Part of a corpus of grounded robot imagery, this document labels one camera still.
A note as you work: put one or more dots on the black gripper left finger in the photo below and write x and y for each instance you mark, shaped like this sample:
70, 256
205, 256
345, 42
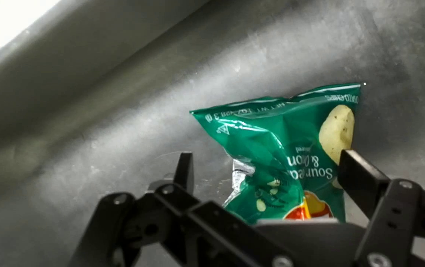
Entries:
172, 217

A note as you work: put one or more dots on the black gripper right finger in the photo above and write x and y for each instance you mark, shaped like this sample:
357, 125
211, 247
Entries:
395, 213

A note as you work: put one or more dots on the green chips packet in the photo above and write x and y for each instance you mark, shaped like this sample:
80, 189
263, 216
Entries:
276, 143

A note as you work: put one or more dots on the stainless steel double sink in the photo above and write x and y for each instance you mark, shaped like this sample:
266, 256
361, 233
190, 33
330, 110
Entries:
98, 124

